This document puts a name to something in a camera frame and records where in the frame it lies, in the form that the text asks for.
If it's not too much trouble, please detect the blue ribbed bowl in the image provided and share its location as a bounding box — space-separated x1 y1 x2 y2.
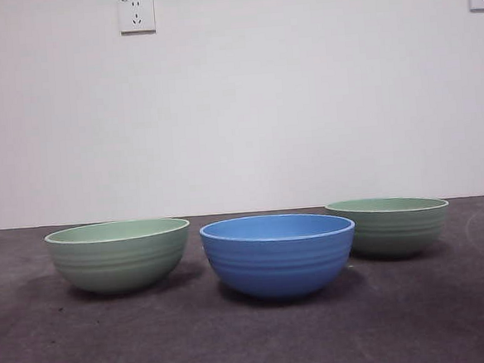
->
198 209 361 304

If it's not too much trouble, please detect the green ribbed bowl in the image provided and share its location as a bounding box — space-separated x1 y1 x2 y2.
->
43 216 196 299
324 193 453 264

